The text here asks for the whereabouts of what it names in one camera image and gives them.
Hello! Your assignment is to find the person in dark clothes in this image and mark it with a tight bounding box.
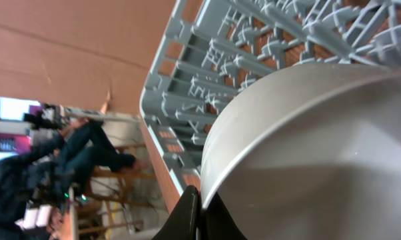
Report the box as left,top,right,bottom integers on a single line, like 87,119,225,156
0,118,150,239

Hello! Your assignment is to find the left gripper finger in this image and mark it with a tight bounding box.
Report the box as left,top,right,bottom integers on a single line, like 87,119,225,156
152,185,200,240

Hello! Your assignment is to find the grey plastic dish rack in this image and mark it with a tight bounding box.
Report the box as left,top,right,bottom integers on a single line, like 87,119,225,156
140,0,401,193

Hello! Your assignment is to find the grey shallow bowl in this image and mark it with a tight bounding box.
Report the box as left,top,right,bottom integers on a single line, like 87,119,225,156
200,64,401,239

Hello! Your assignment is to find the wooden chair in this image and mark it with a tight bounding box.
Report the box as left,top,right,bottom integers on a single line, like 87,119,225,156
77,143,158,237

